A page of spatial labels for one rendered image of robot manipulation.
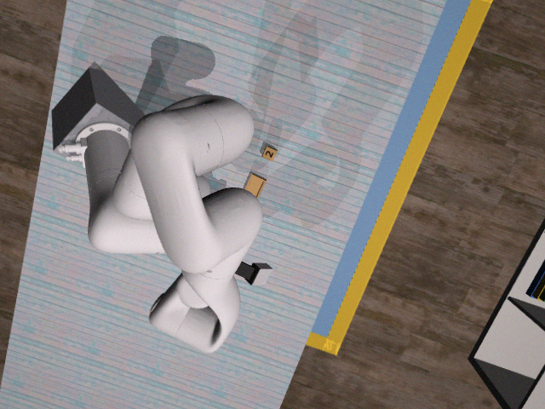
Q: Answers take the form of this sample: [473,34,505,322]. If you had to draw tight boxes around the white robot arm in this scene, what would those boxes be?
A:
[58,95,273,353]

